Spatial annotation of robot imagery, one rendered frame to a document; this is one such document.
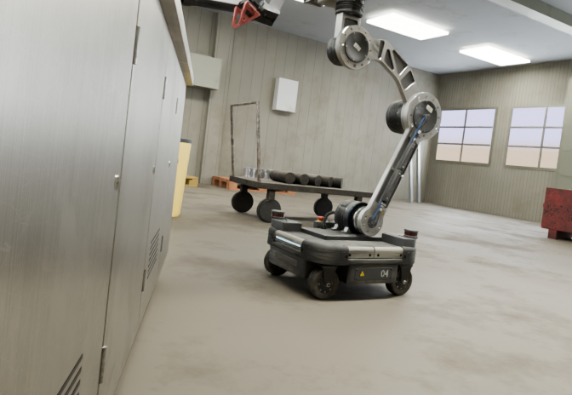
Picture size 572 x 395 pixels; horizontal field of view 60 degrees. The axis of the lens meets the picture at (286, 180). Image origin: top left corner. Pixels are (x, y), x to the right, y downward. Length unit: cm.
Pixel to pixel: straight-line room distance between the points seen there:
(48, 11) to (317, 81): 966
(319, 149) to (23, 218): 969
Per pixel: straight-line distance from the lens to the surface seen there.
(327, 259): 212
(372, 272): 227
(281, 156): 955
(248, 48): 931
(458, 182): 1147
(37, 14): 38
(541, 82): 1071
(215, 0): 218
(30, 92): 37
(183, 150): 415
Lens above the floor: 58
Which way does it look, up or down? 2 degrees down
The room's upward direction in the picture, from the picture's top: 7 degrees clockwise
